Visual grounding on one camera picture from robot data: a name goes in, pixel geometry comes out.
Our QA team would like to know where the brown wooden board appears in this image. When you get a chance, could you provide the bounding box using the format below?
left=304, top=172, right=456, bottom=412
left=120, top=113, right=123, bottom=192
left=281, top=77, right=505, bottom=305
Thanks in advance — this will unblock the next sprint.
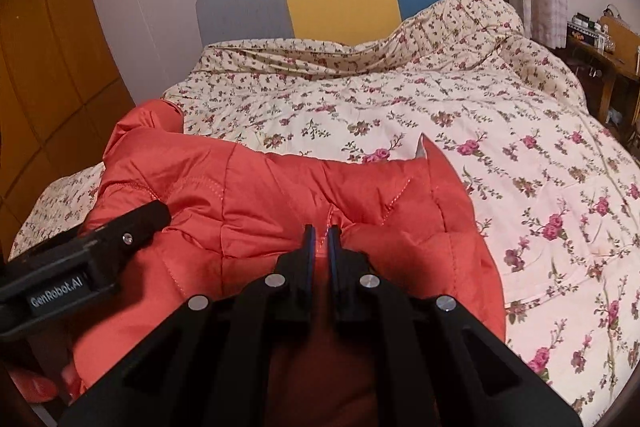
left=599, top=16, right=640, bottom=75

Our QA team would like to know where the orange quilted puffer jacket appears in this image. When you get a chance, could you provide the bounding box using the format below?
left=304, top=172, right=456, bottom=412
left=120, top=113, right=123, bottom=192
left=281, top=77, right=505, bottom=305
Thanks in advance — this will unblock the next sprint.
left=10, top=98, right=508, bottom=427

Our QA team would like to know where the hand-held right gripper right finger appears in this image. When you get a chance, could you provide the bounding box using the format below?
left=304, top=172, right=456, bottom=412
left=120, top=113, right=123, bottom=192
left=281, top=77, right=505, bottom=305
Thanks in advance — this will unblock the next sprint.
left=326, top=229, right=583, bottom=427

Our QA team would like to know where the floral quilted bed blanket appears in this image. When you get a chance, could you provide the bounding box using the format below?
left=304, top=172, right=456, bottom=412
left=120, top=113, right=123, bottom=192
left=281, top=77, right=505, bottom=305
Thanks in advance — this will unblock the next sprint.
left=10, top=0, right=640, bottom=427

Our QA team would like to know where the wooden desk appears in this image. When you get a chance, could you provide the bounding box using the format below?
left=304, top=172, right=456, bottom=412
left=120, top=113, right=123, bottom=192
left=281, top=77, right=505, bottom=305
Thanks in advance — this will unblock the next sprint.
left=565, top=34, right=640, bottom=142

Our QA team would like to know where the dark box on desk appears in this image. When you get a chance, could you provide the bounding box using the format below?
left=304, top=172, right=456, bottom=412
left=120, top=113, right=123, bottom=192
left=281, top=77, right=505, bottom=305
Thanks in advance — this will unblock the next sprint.
left=567, top=14, right=603, bottom=48

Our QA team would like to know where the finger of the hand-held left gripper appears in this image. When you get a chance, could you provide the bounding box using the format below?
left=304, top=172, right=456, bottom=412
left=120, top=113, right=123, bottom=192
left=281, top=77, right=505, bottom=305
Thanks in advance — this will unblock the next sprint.
left=75, top=200, right=172, bottom=258

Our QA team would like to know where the orange wooden wardrobe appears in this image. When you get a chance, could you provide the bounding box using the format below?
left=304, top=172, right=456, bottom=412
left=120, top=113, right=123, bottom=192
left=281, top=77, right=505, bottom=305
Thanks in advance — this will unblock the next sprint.
left=0, top=0, right=133, bottom=212

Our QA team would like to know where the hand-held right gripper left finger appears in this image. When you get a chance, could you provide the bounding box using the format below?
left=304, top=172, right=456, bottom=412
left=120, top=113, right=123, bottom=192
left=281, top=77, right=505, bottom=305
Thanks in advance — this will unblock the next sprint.
left=60, top=224, right=317, bottom=427

